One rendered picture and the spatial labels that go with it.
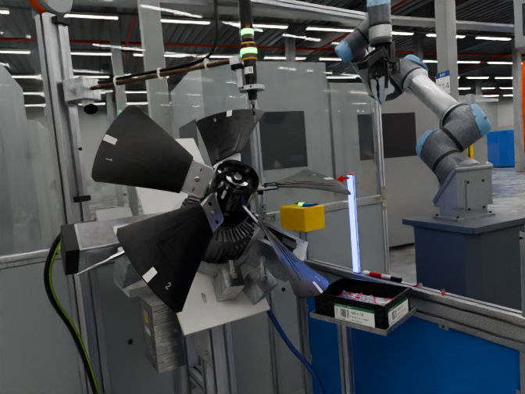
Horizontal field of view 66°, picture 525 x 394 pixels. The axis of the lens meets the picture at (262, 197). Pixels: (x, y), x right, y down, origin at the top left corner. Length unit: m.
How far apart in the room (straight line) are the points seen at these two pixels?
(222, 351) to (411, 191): 4.55
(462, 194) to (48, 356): 1.59
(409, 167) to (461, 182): 4.04
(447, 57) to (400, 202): 3.31
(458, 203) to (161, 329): 1.06
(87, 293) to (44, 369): 0.36
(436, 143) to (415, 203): 4.01
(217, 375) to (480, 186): 1.06
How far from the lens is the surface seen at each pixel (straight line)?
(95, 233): 1.07
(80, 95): 1.48
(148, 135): 1.11
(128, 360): 1.87
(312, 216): 1.53
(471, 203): 1.55
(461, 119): 1.65
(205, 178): 1.09
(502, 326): 1.14
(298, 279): 0.95
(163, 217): 0.92
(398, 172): 5.43
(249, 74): 1.15
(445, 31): 8.05
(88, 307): 1.61
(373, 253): 2.51
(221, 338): 1.26
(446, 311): 1.21
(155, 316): 1.35
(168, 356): 1.41
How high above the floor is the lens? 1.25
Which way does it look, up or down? 5 degrees down
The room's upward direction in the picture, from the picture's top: 5 degrees counter-clockwise
